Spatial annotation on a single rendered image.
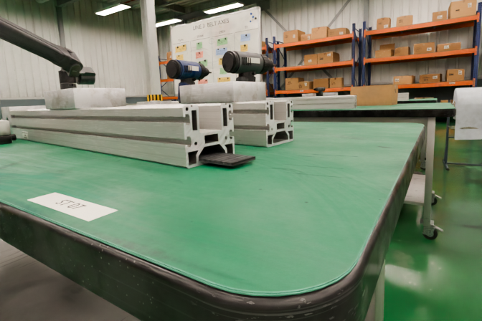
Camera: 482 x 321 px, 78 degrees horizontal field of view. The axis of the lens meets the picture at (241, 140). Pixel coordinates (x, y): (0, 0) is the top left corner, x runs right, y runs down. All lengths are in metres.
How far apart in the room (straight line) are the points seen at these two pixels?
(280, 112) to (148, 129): 0.27
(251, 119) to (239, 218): 0.35
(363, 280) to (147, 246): 0.13
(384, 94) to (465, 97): 1.63
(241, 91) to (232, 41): 3.41
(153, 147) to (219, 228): 0.27
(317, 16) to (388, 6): 2.30
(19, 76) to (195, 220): 12.80
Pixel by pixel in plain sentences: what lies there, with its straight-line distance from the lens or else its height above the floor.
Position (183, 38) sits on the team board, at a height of 1.76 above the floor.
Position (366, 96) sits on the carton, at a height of 0.85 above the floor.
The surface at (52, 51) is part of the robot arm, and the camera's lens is 1.25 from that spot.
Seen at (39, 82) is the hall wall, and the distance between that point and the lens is 13.19.
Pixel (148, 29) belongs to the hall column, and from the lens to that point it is 9.42.
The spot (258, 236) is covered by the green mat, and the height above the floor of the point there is 0.78.
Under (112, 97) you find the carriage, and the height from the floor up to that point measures 0.89.
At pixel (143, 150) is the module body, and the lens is 0.49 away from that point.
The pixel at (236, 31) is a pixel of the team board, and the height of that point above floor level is 1.71.
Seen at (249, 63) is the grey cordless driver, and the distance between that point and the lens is 0.83.
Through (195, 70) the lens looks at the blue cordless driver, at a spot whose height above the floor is 0.97.
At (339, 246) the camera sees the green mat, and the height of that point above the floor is 0.78.
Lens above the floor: 0.87
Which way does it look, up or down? 8 degrees down
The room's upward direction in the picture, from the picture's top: 2 degrees counter-clockwise
